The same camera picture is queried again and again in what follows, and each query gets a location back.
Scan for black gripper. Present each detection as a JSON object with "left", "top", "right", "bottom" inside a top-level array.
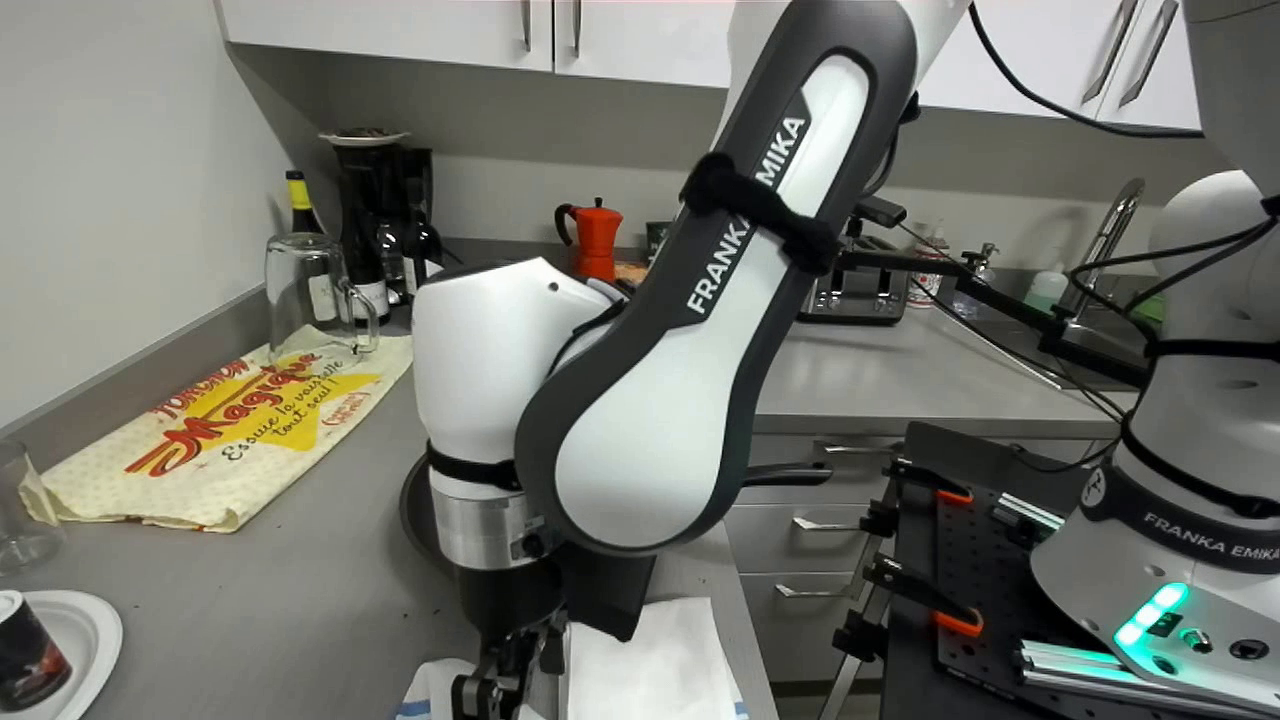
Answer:
[{"left": 447, "top": 558, "right": 572, "bottom": 720}]

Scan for plain white cloth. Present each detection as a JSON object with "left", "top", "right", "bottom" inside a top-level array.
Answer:
[{"left": 558, "top": 593, "right": 752, "bottom": 720}]

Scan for white cloth with blue stripes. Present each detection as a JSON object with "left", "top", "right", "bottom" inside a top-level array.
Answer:
[{"left": 390, "top": 657, "right": 472, "bottom": 720}]

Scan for grey drawer cabinet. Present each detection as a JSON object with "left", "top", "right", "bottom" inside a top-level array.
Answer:
[{"left": 723, "top": 423, "right": 926, "bottom": 692}]

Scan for white plate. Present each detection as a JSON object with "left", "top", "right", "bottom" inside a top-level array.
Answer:
[{"left": 0, "top": 590, "right": 128, "bottom": 720}]

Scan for glass coffee carafe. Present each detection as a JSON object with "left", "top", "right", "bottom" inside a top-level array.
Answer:
[{"left": 366, "top": 217, "right": 447, "bottom": 305}]

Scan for upturned clear glass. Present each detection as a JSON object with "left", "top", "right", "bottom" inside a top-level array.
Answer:
[{"left": 259, "top": 229, "right": 356, "bottom": 357}]

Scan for red moka pot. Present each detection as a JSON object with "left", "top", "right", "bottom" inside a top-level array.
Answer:
[{"left": 554, "top": 197, "right": 629, "bottom": 288}]

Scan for small dark cup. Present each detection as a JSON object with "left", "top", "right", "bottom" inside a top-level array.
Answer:
[{"left": 0, "top": 590, "right": 80, "bottom": 718}]

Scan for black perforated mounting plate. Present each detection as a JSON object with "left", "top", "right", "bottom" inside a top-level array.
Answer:
[{"left": 929, "top": 483, "right": 1118, "bottom": 688}]

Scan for black cart top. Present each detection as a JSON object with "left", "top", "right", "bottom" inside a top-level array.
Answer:
[{"left": 881, "top": 421, "right": 1280, "bottom": 720}]

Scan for small clear tumbler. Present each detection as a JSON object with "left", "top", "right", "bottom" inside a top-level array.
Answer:
[{"left": 0, "top": 435, "right": 69, "bottom": 578}]

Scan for black toaster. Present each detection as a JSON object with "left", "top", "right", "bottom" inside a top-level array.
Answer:
[{"left": 797, "top": 237, "right": 921, "bottom": 327}]

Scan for dark wine bottle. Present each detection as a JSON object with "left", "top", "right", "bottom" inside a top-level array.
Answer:
[{"left": 279, "top": 168, "right": 341, "bottom": 332}]

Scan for black coffee maker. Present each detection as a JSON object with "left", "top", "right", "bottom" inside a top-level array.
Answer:
[{"left": 317, "top": 125, "right": 447, "bottom": 320}]

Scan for soap bottle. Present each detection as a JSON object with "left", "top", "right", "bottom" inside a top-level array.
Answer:
[{"left": 1023, "top": 263, "right": 1074, "bottom": 320}]

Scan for metal kitchen faucet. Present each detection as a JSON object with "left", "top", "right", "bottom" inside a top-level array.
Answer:
[{"left": 1067, "top": 172, "right": 1153, "bottom": 288}]

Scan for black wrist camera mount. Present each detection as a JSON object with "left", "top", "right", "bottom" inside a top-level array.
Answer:
[{"left": 558, "top": 539, "right": 662, "bottom": 649}]

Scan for black clamp with orange handle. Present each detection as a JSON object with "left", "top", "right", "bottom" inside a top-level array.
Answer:
[
  {"left": 860, "top": 458, "right": 979, "bottom": 539},
  {"left": 813, "top": 552, "right": 993, "bottom": 720}
]

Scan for aluminium rail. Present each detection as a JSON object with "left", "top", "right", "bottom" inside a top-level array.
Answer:
[
  {"left": 993, "top": 489, "right": 1074, "bottom": 532},
  {"left": 1018, "top": 635, "right": 1280, "bottom": 713}
]

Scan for white wall cabinets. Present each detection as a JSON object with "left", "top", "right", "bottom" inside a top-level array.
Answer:
[{"left": 215, "top": 0, "right": 1214, "bottom": 135}]

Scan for thin black cable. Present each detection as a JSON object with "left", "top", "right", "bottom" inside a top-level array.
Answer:
[{"left": 1061, "top": 191, "right": 1280, "bottom": 325}]

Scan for thick black cable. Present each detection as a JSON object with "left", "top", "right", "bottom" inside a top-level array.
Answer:
[{"left": 965, "top": 0, "right": 1209, "bottom": 145}]

